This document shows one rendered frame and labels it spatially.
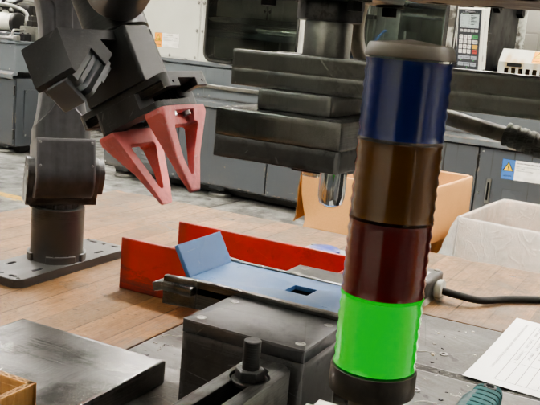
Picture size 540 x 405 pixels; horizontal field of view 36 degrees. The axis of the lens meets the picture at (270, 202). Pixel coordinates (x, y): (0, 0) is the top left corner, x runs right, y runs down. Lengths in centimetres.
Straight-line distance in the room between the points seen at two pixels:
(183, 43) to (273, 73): 570
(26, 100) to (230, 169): 225
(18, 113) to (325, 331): 701
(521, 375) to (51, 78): 50
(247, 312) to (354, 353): 28
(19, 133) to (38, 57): 690
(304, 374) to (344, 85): 21
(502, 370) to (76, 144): 52
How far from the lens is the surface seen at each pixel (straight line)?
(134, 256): 95
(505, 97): 57
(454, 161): 533
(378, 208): 36
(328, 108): 60
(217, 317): 64
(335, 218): 306
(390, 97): 35
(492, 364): 86
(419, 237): 37
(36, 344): 75
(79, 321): 86
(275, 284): 72
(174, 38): 638
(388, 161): 36
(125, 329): 85
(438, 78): 36
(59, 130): 99
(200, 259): 73
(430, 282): 101
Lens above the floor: 119
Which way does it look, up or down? 11 degrees down
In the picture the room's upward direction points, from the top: 5 degrees clockwise
